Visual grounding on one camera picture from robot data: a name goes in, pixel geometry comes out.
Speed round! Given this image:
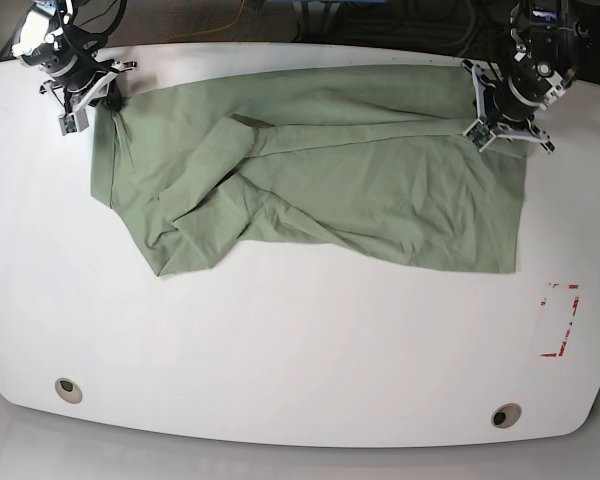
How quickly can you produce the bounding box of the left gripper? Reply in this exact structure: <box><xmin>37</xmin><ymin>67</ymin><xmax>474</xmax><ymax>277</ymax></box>
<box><xmin>462</xmin><ymin>60</ymin><xmax>556</xmax><ymax>154</ymax></box>

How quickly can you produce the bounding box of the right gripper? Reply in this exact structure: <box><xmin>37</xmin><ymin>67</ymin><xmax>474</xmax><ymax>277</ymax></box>
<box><xmin>39</xmin><ymin>60</ymin><xmax>138</xmax><ymax>114</ymax></box>

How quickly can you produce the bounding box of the green t-shirt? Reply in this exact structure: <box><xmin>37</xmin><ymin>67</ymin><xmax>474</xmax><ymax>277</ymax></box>
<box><xmin>91</xmin><ymin>65</ymin><xmax>526</xmax><ymax>276</ymax></box>

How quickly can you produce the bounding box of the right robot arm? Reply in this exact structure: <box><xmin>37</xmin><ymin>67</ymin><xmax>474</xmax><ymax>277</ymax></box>
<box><xmin>1</xmin><ymin>1</ymin><xmax>137</xmax><ymax>117</ymax></box>

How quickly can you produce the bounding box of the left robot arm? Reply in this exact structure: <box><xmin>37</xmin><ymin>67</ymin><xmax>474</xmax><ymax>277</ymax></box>
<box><xmin>462</xmin><ymin>1</ymin><xmax>577</xmax><ymax>153</ymax></box>

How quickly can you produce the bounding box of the red tape marking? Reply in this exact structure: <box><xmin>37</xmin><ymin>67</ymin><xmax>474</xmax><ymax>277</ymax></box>
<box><xmin>536</xmin><ymin>283</ymin><xmax>581</xmax><ymax>358</ymax></box>

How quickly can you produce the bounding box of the left table grommet hole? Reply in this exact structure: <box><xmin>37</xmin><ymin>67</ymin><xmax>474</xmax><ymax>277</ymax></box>
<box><xmin>55</xmin><ymin>378</ymin><xmax>83</xmax><ymax>405</ymax></box>

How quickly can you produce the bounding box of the table grommet hole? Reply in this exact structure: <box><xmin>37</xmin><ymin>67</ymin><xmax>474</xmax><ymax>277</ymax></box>
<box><xmin>55</xmin><ymin>378</ymin><xmax>83</xmax><ymax>405</ymax></box>
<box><xmin>491</xmin><ymin>403</ymin><xmax>522</xmax><ymax>429</ymax></box>

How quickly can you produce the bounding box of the right table grommet hole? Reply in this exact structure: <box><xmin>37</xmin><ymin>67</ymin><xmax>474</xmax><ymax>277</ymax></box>
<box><xmin>491</xmin><ymin>403</ymin><xmax>522</xmax><ymax>429</ymax></box>

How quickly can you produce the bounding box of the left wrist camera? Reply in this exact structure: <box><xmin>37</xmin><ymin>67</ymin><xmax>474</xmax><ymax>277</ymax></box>
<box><xmin>463</xmin><ymin>118</ymin><xmax>497</xmax><ymax>152</ymax></box>

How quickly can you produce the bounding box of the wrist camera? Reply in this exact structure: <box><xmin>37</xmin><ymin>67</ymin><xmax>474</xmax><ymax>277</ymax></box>
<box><xmin>58</xmin><ymin>110</ymin><xmax>89</xmax><ymax>136</ymax></box>
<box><xmin>463</xmin><ymin>118</ymin><xmax>497</xmax><ymax>152</ymax></box>

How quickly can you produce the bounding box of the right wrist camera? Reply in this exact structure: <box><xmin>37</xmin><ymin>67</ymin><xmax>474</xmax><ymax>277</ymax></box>
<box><xmin>58</xmin><ymin>110</ymin><xmax>89</xmax><ymax>136</ymax></box>

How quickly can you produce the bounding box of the yellow cable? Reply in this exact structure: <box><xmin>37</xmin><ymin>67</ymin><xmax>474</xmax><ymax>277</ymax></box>
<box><xmin>162</xmin><ymin>0</ymin><xmax>246</xmax><ymax>46</ymax></box>

